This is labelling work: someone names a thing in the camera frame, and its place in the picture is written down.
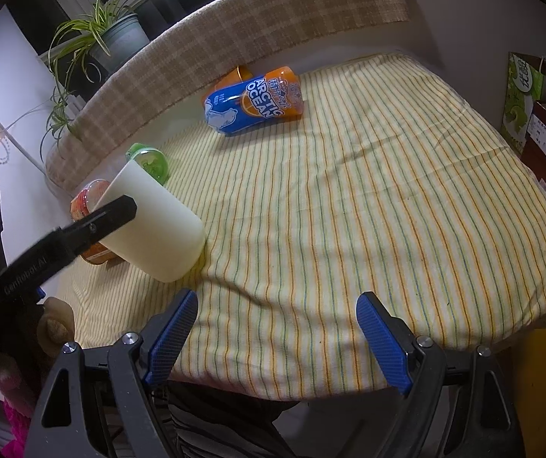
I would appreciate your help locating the brown plaid sill cloth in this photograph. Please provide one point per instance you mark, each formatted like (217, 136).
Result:
(193, 54)

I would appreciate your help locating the white plastic cup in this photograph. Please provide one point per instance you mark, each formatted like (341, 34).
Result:
(165, 238)

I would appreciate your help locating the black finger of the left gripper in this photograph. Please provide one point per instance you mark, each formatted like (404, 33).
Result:
(78, 238)

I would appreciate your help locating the orange paper cup back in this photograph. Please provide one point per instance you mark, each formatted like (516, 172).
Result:
(238, 75)

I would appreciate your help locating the gloved hand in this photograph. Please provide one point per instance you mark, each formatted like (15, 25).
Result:
(55, 327)

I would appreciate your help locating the orange paper cup front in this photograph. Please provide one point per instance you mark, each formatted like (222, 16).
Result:
(98, 254)

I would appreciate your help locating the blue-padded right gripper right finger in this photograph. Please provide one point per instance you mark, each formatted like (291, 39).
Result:
(482, 421)

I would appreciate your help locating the potted spider plant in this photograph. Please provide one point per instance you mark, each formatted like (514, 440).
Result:
(70, 50)

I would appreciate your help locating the orange paper cup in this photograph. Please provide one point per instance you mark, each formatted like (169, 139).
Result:
(98, 254)
(238, 75)

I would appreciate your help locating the yellow striped table cloth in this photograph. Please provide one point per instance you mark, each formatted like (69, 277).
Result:
(390, 183)

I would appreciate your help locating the blue Arctic Ocean cup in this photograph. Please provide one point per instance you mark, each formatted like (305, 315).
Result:
(272, 96)

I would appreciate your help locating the green white cardboard box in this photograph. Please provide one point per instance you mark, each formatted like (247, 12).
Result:
(523, 88)

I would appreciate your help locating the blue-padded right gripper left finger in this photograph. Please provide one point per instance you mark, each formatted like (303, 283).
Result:
(69, 419)

